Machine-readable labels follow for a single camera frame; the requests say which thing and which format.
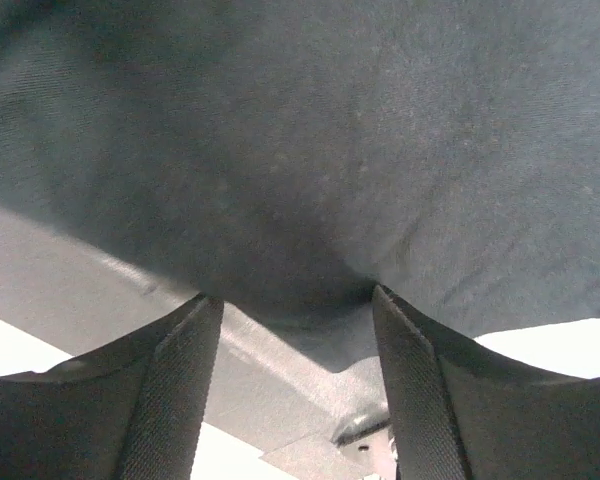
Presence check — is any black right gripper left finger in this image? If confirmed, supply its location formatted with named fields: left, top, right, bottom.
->
left=0, top=295, right=224, bottom=479

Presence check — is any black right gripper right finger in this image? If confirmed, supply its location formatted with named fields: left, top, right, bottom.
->
left=372, top=286, right=600, bottom=479

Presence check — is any black t shirt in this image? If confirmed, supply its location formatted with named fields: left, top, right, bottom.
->
left=0, top=1, right=600, bottom=371

